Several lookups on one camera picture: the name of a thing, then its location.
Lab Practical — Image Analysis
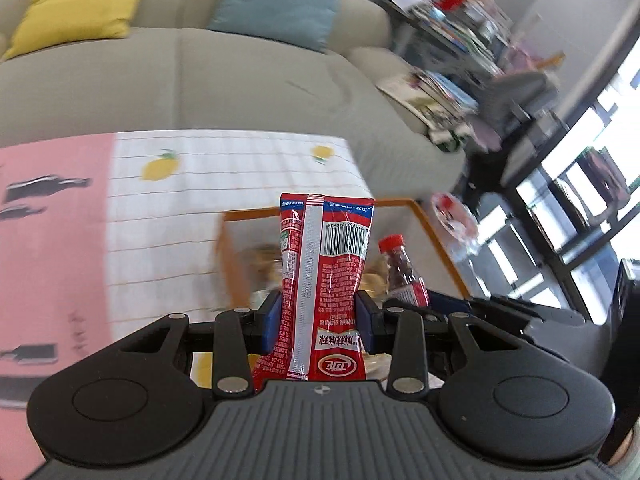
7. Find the yellow crisps snack packet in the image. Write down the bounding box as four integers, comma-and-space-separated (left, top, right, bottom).
250, 244, 391, 296

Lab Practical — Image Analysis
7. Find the window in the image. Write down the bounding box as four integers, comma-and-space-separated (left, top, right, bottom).
475, 35, 640, 321

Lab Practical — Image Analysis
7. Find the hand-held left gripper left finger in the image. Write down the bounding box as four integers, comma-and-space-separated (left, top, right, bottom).
117, 291, 282, 394

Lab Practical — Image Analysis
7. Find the orange cardboard box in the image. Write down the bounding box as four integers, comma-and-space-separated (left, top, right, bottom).
215, 199, 471, 391

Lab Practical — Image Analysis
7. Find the red snack packet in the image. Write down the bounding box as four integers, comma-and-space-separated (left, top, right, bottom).
252, 192, 376, 383

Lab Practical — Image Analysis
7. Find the grey office chair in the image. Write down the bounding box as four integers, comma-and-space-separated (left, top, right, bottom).
472, 67, 561, 151

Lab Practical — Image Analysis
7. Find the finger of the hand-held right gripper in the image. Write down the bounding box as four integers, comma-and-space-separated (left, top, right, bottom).
427, 292, 586, 333

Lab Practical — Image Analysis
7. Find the pile of magazines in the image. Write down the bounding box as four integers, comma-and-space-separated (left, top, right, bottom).
375, 67, 481, 131

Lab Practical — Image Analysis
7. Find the green and white bag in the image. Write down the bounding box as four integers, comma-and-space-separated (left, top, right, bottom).
427, 115, 476, 153

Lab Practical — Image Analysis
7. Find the red capped dark bottle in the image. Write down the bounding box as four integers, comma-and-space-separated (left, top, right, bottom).
377, 234, 431, 308

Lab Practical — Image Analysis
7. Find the beige sofa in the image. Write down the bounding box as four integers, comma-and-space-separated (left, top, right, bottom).
0, 0, 468, 211

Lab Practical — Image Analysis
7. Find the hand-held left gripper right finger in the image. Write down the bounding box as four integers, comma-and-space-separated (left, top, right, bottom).
354, 292, 568, 394

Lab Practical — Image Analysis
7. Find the lemon print checked tablecloth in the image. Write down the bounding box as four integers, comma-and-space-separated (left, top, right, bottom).
0, 130, 376, 406

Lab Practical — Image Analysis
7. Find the yellow pillow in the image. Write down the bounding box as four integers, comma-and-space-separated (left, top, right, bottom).
0, 0, 151, 61

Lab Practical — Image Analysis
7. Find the grey cluttered desk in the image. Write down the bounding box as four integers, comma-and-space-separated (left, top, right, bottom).
375, 0, 566, 76

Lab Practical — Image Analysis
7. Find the teal pillow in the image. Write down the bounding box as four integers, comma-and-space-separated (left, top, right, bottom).
207, 0, 342, 53

